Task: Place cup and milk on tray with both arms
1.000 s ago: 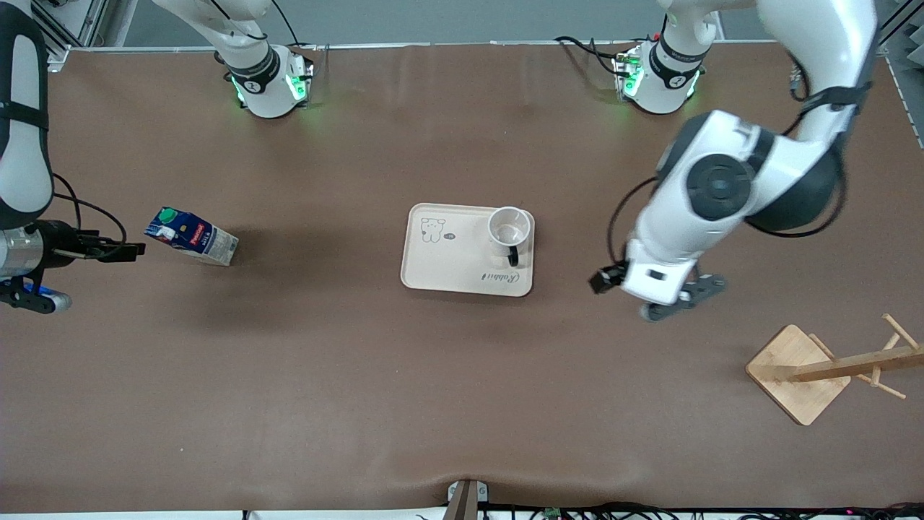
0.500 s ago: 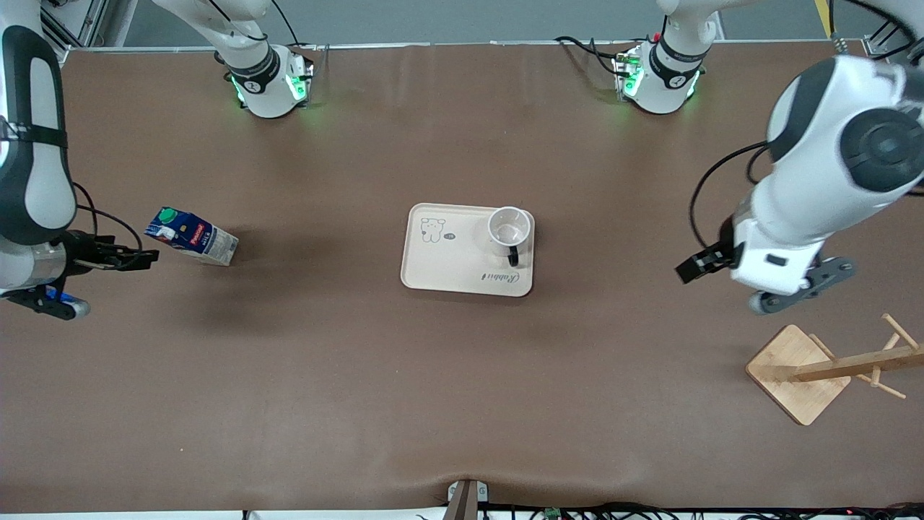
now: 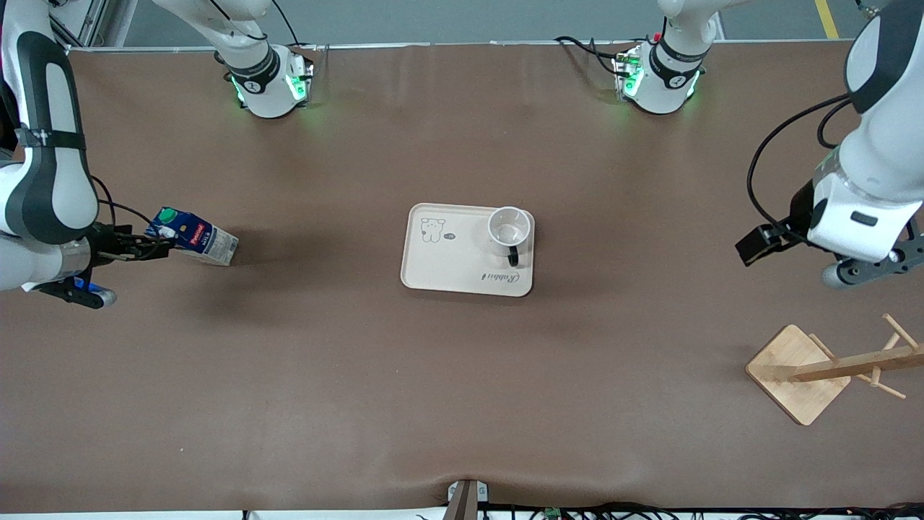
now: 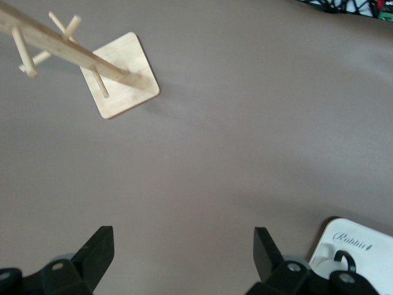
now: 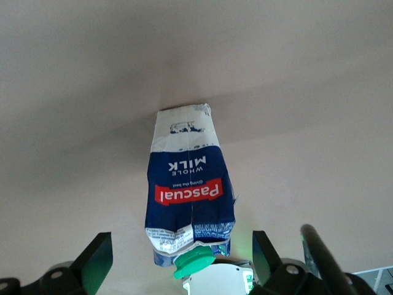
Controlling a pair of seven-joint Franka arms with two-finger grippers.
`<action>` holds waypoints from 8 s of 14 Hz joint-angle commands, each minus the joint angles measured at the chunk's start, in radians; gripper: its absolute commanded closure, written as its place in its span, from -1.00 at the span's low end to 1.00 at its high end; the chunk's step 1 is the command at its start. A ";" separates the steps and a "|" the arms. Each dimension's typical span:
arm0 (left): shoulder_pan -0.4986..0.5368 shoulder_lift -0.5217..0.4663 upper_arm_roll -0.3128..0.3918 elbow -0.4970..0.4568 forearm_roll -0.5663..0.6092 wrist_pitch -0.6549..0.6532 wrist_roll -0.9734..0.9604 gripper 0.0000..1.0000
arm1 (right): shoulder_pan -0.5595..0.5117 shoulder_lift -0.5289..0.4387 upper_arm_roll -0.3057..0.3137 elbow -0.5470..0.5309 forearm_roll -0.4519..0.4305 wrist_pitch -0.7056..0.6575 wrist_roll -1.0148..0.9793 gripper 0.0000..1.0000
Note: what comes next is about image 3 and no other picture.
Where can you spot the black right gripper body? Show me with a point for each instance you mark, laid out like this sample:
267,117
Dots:
103,243

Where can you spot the blue milk carton green cap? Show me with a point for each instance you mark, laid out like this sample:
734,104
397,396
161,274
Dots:
198,240

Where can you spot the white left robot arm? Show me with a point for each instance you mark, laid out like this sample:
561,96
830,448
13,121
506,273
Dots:
877,152

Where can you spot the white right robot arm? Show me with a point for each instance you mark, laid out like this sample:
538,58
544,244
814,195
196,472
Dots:
50,144

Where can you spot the cream rabbit print tray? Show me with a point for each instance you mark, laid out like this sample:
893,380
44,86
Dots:
447,260

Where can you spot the wooden mug rack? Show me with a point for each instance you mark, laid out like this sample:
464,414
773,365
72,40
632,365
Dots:
787,368

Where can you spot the aluminium frame profile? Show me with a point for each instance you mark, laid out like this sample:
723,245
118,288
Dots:
90,22

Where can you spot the wooden camera post with bracket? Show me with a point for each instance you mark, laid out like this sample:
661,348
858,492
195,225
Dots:
465,502

